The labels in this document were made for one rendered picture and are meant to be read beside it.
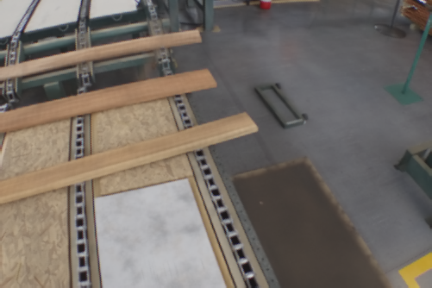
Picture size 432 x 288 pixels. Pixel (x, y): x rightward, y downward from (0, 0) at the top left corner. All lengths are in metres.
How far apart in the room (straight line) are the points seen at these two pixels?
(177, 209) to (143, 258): 0.28
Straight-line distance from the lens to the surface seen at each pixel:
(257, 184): 2.59
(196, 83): 2.08
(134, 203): 1.49
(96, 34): 2.87
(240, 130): 1.72
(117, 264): 1.35
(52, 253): 1.47
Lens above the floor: 2.01
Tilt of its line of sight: 41 degrees down
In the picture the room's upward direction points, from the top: straight up
